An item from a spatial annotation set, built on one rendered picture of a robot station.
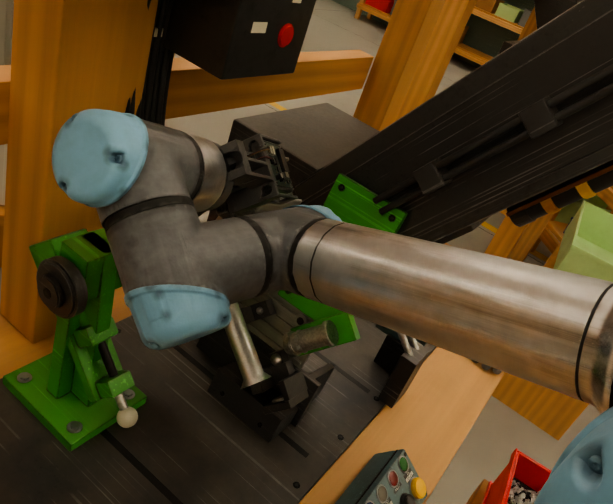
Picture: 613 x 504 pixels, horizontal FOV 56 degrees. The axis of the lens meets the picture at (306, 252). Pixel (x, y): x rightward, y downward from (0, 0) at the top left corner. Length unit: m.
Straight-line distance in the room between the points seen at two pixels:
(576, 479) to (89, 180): 0.37
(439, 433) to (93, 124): 0.80
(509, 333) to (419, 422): 0.70
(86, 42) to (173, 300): 0.41
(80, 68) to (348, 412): 0.66
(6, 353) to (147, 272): 0.57
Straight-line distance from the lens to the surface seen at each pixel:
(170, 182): 0.48
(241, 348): 0.81
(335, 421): 0.99
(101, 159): 0.46
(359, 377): 1.08
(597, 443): 0.22
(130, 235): 0.46
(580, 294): 0.38
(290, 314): 0.90
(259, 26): 0.81
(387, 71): 1.61
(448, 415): 1.11
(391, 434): 1.02
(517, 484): 1.13
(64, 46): 0.76
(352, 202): 0.83
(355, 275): 0.45
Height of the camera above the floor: 1.60
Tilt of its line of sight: 31 degrees down
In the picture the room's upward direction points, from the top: 21 degrees clockwise
